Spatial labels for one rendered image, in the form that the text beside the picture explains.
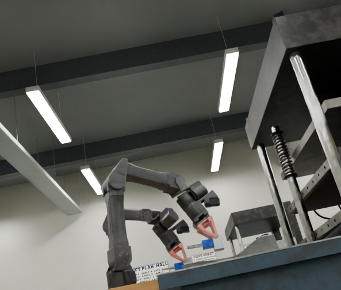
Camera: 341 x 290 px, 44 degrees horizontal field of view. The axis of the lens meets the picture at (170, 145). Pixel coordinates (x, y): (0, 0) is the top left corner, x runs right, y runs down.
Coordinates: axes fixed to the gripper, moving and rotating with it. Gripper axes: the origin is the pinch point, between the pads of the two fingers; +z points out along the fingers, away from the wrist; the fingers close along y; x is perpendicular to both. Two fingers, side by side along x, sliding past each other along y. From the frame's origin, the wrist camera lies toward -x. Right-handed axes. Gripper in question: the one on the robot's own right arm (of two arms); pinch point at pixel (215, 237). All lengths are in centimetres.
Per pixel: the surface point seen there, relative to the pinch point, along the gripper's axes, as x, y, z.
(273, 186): -81, 136, -19
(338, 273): -8, -50, 31
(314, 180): -75, 67, 2
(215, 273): 15, -52, 13
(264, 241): -15.5, 10.2, 11.8
